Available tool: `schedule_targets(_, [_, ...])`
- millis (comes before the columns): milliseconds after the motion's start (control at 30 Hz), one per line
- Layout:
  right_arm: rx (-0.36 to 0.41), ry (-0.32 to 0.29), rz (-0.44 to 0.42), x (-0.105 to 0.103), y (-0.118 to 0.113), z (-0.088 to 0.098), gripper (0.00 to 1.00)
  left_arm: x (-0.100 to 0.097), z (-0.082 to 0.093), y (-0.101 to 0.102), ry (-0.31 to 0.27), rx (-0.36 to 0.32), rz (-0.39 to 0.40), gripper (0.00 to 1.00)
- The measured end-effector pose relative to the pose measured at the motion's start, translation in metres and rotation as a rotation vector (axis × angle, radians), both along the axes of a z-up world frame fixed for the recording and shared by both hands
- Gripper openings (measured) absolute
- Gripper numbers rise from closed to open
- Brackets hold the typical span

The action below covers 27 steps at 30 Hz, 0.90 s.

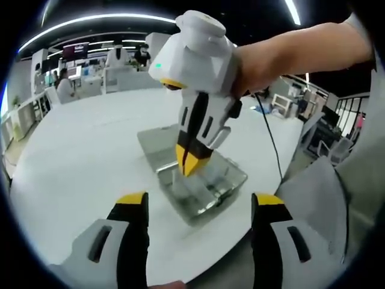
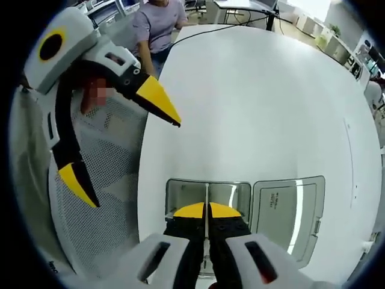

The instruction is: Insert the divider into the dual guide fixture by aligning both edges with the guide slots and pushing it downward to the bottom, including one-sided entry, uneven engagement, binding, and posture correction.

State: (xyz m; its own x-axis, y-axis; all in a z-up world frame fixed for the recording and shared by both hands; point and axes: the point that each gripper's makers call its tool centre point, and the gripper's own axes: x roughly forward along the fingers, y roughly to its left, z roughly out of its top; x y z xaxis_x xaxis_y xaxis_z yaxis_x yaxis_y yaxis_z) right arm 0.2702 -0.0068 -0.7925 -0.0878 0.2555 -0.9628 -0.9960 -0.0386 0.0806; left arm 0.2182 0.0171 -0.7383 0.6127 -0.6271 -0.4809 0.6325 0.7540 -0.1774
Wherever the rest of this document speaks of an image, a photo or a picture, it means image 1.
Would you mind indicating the clear grey guide fixture box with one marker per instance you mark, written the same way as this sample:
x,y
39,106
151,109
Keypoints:
x,y
210,192

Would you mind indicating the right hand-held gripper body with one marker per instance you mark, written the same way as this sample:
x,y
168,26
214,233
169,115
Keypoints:
x,y
195,57

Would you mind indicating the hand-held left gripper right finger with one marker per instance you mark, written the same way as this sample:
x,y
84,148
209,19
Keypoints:
x,y
288,250

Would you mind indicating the person's left hand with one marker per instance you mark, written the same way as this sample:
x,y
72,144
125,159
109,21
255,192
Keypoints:
x,y
168,284

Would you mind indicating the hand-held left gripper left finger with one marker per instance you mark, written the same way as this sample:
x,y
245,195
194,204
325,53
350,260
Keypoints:
x,y
99,250

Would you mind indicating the grey mesh office chair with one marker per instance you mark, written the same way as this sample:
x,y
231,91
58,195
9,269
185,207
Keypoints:
x,y
312,201

